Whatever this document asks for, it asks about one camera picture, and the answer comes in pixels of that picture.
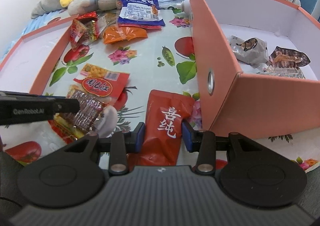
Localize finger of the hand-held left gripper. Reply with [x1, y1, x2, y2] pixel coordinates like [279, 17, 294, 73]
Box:
[44, 94, 80, 116]

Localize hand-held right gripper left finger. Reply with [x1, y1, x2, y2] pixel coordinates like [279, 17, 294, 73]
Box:
[62, 122, 146, 175]

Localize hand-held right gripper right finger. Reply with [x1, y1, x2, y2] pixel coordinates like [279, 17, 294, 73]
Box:
[182, 121, 263, 176]

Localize red striped snack packet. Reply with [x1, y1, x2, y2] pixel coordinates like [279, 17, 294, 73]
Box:
[54, 85, 118, 139]

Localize red packet white characters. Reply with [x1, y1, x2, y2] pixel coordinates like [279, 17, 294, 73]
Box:
[142, 89, 196, 166]

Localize deep orange cardboard box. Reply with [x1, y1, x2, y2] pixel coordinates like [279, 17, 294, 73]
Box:
[189, 0, 320, 140]

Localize shallow orange box lid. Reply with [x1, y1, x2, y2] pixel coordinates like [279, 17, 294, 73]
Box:
[0, 15, 80, 96]

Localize grey snack packet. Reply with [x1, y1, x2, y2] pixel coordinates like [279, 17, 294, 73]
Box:
[227, 35, 270, 68]

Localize blue snack packet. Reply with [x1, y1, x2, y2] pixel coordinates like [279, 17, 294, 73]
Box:
[117, 0, 166, 28]

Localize brown snack packet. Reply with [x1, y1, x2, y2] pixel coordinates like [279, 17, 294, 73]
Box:
[257, 46, 311, 79]

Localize red and yellow snack packet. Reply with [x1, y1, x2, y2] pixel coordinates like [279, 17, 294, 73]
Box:
[49, 113, 87, 143]

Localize red packet with yellow beans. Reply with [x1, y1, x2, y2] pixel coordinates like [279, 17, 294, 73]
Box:
[73, 63, 130, 106]

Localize printed bed sheet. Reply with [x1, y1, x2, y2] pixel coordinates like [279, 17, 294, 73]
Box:
[0, 3, 320, 174]

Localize red packet with white print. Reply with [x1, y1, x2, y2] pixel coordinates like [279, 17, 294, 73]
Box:
[69, 18, 88, 49]

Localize orange snack packet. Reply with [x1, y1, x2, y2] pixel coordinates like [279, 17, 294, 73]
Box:
[103, 25, 148, 45]

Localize red foil packet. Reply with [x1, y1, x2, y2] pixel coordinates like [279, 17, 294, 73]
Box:
[75, 11, 99, 25]

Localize small clear snack packet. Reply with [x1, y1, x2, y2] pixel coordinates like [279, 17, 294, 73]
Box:
[97, 13, 119, 39]

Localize white tube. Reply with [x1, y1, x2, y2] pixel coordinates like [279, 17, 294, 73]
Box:
[176, 0, 192, 14]

